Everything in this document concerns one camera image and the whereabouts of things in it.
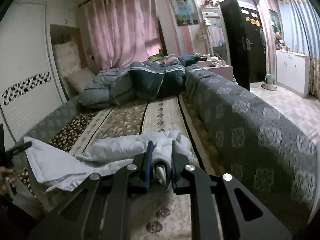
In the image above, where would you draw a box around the light grey puffer jacket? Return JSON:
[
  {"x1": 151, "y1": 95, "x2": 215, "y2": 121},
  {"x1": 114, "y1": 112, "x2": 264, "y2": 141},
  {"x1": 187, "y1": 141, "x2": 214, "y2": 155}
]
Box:
[{"x1": 24, "y1": 130, "x2": 198, "y2": 192}]

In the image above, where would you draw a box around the colourful clothes pile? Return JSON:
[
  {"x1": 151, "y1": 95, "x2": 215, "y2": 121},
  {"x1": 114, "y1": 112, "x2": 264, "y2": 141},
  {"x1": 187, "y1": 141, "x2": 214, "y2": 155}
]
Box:
[{"x1": 148, "y1": 51, "x2": 201, "y2": 67}]

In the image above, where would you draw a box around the person's left hand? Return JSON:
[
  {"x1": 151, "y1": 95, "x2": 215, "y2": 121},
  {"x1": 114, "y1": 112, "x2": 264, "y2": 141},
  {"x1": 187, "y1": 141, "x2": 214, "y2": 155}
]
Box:
[{"x1": 0, "y1": 166, "x2": 16, "y2": 195}]

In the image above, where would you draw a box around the dark grey patterned blanket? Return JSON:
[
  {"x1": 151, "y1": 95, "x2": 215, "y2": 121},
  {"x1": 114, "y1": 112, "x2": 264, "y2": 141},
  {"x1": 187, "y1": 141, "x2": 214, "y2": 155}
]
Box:
[{"x1": 184, "y1": 65, "x2": 319, "y2": 235}]

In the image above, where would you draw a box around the white sliding wardrobe door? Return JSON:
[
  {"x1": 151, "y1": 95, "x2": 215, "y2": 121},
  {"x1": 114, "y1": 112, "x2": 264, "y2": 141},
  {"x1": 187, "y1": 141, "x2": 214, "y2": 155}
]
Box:
[{"x1": 1, "y1": 0, "x2": 66, "y2": 148}]

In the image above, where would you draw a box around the cream pillow by wardrobe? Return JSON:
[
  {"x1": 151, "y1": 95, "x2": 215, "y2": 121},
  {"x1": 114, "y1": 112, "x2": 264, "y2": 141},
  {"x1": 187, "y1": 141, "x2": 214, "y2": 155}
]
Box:
[{"x1": 53, "y1": 41, "x2": 94, "y2": 99}]

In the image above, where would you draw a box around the blue-grey folded puffer coat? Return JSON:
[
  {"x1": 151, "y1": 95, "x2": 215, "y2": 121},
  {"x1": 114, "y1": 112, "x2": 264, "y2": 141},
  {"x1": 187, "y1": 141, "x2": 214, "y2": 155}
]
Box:
[{"x1": 79, "y1": 68, "x2": 136, "y2": 108}]

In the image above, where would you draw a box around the dark navy striped jacket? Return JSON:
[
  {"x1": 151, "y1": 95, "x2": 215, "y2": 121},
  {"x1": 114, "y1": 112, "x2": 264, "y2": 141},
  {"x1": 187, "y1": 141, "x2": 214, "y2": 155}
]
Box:
[{"x1": 129, "y1": 61, "x2": 185, "y2": 101}]

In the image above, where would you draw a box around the small green bin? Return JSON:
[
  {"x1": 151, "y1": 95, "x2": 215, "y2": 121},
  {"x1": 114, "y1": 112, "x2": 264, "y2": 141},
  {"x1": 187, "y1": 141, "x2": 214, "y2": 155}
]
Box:
[{"x1": 265, "y1": 74, "x2": 275, "y2": 85}]

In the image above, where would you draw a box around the pink bedside table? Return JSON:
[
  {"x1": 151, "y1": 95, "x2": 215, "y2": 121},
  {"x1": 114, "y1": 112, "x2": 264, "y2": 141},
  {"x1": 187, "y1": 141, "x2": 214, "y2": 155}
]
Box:
[{"x1": 196, "y1": 60, "x2": 233, "y2": 81}]

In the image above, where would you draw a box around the white low cabinet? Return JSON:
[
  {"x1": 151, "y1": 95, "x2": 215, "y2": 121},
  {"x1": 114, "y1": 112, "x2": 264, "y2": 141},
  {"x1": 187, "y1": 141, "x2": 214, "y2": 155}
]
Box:
[{"x1": 276, "y1": 50, "x2": 310, "y2": 98}]

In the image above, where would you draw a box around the pink curtain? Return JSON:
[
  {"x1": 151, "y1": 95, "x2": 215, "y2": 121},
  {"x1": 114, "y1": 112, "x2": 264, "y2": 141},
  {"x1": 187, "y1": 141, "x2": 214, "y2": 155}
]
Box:
[{"x1": 84, "y1": 0, "x2": 162, "y2": 69}]

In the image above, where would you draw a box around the black room door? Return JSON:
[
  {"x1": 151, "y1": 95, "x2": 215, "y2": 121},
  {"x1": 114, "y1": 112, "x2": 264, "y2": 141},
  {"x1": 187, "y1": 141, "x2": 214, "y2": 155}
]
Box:
[{"x1": 220, "y1": 0, "x2": 266, "y2": 90}]

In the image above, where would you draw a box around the blue striped curtain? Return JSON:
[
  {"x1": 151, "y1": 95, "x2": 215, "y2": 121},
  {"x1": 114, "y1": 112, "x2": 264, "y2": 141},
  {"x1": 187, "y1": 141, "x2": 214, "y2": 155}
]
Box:
[{"x1": 276, "y1": 0, "x2": 319, "y2": 59}]

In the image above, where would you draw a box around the framed wall portrait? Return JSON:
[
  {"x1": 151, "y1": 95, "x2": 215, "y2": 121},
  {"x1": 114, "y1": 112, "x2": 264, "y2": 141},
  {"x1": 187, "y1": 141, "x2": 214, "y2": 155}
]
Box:
[{"x1": 170, "y1": 0, "x2": 199, "y2": 27}]

